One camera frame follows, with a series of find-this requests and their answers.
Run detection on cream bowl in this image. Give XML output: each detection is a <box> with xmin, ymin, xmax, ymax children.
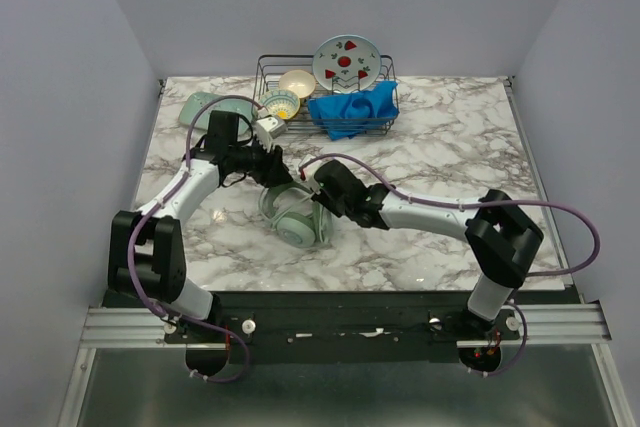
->
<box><xmin>278</xmin><ymin>69</ymin><xmax>316</xmax><ymax>99</ymax></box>

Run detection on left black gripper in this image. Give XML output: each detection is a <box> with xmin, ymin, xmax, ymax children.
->
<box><xmin>229</xmin><ymin>133</ymin><xmax>295</xmax><ymax>188</ymax></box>

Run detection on mint green rectangular tray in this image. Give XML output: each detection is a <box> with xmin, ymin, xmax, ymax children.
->
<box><xmin>178</xmin><ymin>92</ymin><xmax>257</xmax><ymax>137</ymax></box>

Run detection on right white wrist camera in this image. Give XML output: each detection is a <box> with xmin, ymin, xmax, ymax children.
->
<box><xmin>299</xmin><ymin>155</ymin><xmax>322</xmax><ymax>194</ymax></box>

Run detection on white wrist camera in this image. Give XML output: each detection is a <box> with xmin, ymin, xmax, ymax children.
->
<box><xmin>253</xmin><ymin>115</ymin><xmax>287</xmax><ymax>152</ymax></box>
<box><xmin>299</xmin><ymin>155</ymin><xmax>322</xmax><ymax>194</ymax></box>

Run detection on mint green headphones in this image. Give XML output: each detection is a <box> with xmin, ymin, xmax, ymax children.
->
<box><xmin>258</xmin><ymin>182</ymin><xmax>333</xmax><ymax>249</ymax></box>

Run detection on strawberry pattern plate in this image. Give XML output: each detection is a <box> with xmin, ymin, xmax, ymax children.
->
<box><xmin>311</xmin><ymin>35</ymin><xmax>382</xmax><ymax>94</ymax></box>

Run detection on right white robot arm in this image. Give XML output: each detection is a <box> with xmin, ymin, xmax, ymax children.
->
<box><xmin>300</xmin><ymin>159</ymin><xmax>544</xmax><ymax>339</ymax></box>

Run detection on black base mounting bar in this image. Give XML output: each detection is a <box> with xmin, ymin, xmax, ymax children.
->
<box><xmin>164</xmin><ymin>291</ymin><xmax>520</xmax><ymax>365</ymax></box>

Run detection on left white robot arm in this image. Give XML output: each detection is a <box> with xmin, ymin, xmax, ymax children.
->
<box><xmin>108</xmin><ymin>111</ymin><xmax>292</xmax><ymax>342</ymax></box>

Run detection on blue cloth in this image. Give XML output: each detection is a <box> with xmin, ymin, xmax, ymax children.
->
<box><xmin>308</xmin><ymin>81</ymin><xmax>399</xmax><ymax>141</ymax></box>

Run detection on black wire dish rack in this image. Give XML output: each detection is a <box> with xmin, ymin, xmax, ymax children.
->
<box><xmin>255</xmin><ymin>54</ymin><xmax>400</xmax><ymax>136</ymax></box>

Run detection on blue yellow patterned bowl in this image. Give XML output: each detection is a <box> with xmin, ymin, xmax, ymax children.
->
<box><xmin>259</xmin><ymin>89</ymin><xmax>301</xmax><ymax>121</ymax></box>

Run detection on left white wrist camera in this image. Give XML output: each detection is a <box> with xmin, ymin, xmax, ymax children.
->
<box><xmin>253</xmin><ymin>115</ymin><xmax>287</xmax><ymax>152</ymax></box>

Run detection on aluminium rail frame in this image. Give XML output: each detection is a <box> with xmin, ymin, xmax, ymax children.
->
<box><xmin>54</xmin><ymin>77</ymin><xmax>621</xmax><ymax>427</ymax></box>

